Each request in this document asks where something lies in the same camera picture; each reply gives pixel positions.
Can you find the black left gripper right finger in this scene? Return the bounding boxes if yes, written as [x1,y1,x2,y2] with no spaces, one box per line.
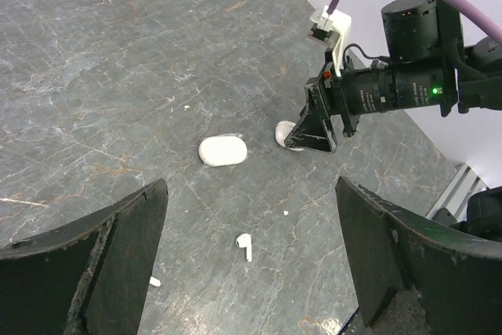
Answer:
[336,177,501,334]

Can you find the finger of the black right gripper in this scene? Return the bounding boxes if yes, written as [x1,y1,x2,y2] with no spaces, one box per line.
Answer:
[285,83,337,154]

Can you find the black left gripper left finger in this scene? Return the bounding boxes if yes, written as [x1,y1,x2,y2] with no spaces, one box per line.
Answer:
[1,179,169,334]

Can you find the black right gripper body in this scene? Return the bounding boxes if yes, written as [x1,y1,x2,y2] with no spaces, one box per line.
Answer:
[307,47,359,138]

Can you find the white square charging case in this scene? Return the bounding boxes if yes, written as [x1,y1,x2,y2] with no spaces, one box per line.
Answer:
[275,121,304,151]

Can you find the white bean earbud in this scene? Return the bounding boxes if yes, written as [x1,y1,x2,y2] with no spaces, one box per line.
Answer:
[149,276,161,287]

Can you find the white oval charging case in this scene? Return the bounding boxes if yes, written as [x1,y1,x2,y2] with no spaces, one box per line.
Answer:
[198,134,248,167]

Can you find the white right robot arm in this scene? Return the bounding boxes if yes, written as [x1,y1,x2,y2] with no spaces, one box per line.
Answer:
[282,0,501,153]

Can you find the white stemmed earbud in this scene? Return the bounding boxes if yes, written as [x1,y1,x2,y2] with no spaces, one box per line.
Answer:
[235,233,253,262]

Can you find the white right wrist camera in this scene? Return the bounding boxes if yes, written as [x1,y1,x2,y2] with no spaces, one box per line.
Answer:
[309,5,352,77]

